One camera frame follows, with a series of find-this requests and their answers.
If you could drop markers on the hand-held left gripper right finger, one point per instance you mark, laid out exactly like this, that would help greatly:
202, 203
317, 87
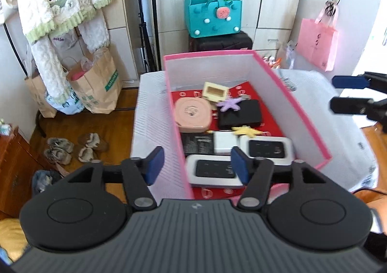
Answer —
240, 165

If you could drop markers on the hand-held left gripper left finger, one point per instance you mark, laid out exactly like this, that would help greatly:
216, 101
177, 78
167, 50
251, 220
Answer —
154, 164

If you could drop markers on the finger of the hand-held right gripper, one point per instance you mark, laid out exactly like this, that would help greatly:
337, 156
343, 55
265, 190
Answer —
347, 82
347, 105

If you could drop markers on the white charger plug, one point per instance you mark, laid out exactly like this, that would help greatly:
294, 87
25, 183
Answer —
225, 141

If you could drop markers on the white portable router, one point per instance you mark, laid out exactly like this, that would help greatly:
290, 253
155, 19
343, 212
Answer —
266, 149
211, 170

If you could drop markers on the yellow star hair clip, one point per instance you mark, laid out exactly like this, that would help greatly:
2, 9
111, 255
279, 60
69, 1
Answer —
245, 131

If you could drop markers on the black battery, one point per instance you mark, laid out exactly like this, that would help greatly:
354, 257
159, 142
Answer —
198, 143

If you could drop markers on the black power bank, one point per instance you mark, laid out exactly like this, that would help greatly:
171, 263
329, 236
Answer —
245, 115

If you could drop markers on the purple star hair clip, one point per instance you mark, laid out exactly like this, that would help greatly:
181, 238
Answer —
229, 104

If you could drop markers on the pink rounded square case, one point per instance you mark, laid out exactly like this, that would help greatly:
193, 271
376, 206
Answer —
192, 112

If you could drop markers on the cream hair claw clip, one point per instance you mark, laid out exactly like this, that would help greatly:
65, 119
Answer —
214, 91

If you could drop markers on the pink cardboard box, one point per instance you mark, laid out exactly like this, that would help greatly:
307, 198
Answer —
211, 70

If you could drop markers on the pink tote bag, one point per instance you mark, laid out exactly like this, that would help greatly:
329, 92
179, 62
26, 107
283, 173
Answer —
317, 43

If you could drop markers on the red cloth with glasses print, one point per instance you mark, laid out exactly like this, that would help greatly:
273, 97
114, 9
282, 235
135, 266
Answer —
273, 129

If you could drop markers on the clear plastic bag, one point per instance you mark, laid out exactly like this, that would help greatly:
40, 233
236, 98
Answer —
290, 52

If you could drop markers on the white door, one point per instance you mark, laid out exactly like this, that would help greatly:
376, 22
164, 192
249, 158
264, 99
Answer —
378, 19

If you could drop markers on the brown paper bag green print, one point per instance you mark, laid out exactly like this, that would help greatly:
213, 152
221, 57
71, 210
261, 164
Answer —
99, 88

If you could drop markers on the grey sneaker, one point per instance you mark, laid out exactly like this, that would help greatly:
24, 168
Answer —
57, 156
60, 144

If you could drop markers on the blue white plastic bag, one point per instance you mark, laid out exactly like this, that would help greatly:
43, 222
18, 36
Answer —
68, 105

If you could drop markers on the light wood-grain wardrobe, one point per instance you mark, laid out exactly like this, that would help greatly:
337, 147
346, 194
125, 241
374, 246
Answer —
272, 4

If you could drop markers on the small bin with blue bag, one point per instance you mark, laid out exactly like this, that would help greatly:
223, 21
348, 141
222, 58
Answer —
45, 180

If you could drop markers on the black suitcase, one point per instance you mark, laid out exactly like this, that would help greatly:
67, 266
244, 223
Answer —
220, 41

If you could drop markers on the plain brown paper bag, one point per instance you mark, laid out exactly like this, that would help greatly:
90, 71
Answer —
37, 97

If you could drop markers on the wooden side cabinet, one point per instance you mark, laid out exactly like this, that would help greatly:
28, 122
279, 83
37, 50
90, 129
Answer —
18, 170

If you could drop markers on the black clothes rack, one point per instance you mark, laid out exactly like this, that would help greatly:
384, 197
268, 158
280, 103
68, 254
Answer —
154, 19

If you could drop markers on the teal felt handbag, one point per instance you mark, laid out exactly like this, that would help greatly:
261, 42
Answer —
208, 19

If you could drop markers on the white bag purple print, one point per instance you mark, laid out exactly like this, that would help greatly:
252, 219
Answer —
65, 41

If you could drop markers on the beige wooden wardrobe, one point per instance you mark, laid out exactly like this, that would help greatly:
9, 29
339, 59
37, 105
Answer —
121, 4

